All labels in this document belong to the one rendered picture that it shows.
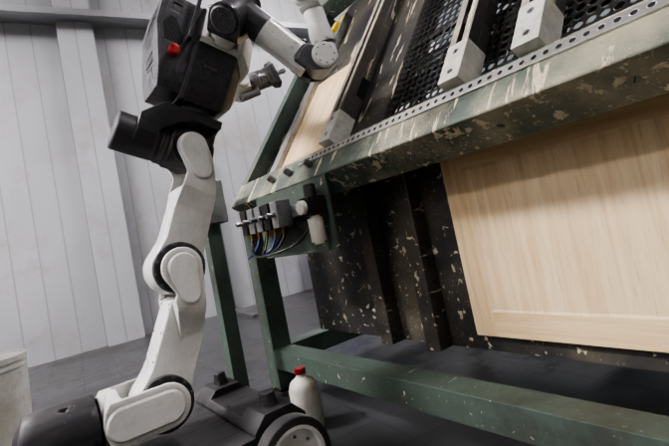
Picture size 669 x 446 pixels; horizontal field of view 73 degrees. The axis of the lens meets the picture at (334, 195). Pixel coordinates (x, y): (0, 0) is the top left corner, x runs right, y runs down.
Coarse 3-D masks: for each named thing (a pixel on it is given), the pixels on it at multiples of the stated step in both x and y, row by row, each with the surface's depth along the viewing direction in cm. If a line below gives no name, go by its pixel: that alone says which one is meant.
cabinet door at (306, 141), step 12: (324, 84) 197; (336, 84) 184; (324, 96) 190; (336, 96) 177; (312, 108) 193; (324, 108) 182; (312, 120) 185; (324, 120) 174; (300, 132) 189; (312, 132) 178; (300, 144) 182; (312, 144) 171; (288, 156) 185; (300, 156) 174
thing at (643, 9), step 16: (656, 0) 71; (624, 16) 75; (640, 16) 72; (592, 32) 79; (544, 48) 87; (560, 48) 83; (512, 64) 92; (528, 64) 88; (480, 80) 98; (496, 80) 94; (448, 96) 105; (416, 112) 113; (368, 128) 130; (384, 128) 123; (336, 144) 142
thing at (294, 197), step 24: (288, 192) 160; (312, 192) 140; (240, 216) 171; (264, 216) 153; (288, 216) 150; (312, 216) 140; (264, 240) 180; (288, 240) 164; (312, 240) 140; (336, 240) 140
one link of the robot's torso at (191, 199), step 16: (192, 144) 130; (192, 160) 129; (208, 160) 132; (176, 176) 141; (192, 176) 129; (208, 176) 132; (176, 192) 132; (192, 192) 129; (208, 192) 131; (176, 208) 128; (192, 208) 130; (208, 208) 132; (176, 224) 127; (192, 224) 130; (208, 224) 132; (160, 240) 128; (176, 240) 126; (192, 240) 129; (160, 256) 122; (144, 272) 128; (160, 272) 120; (160, 288) 122
